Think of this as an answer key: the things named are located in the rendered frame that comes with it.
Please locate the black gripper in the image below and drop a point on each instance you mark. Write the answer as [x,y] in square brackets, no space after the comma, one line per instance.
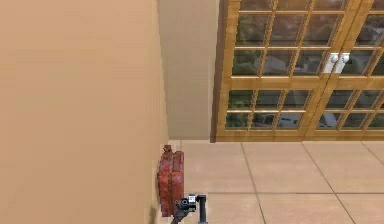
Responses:
[182,204]

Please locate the red fuel tank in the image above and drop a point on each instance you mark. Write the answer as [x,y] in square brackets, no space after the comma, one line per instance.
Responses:
[170,176]

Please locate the wooden glazed room door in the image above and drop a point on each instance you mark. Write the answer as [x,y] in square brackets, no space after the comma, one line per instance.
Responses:
[356,100]
[266,80]

